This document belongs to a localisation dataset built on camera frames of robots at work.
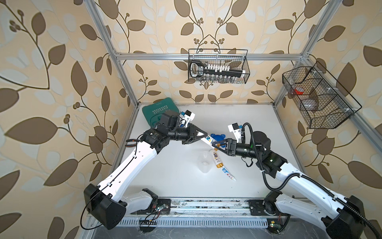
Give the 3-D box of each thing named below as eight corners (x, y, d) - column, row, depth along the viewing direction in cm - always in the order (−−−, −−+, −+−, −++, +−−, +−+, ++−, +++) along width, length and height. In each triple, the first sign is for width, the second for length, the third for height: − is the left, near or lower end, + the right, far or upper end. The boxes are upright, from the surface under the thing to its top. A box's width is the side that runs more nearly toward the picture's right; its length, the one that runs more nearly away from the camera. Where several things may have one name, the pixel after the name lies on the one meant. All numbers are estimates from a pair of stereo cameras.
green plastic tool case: (150, 128, 109) (148, 123, 104) (141, 113, 118) (139, 108, 113) (180, 113, 118) (179, 107, 114) (169, 100, 128) (168, 95, 123)
